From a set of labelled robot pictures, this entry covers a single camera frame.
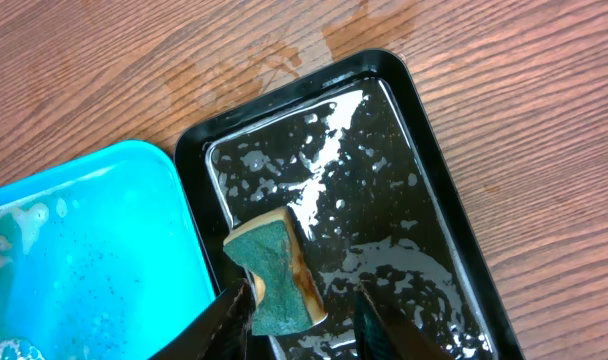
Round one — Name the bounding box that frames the black water tub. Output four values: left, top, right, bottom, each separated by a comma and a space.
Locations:
174, 49, 522, 359

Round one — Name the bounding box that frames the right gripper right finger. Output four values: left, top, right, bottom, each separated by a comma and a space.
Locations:
353, 283, 452, 360

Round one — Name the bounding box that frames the teal plastic tray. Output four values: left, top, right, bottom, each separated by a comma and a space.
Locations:
0, 140, 215, 359

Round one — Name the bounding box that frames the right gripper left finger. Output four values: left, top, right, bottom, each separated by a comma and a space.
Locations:
152, 279, 255, 360

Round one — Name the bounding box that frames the teal yellow sponge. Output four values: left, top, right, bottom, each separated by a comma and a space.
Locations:
223, 207, 327, 336

